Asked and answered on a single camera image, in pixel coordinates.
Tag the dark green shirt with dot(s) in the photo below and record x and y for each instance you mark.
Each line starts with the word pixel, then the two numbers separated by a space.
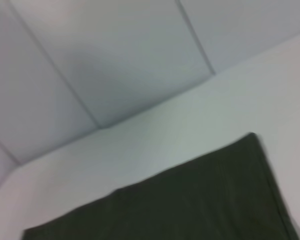
pixel 190 205

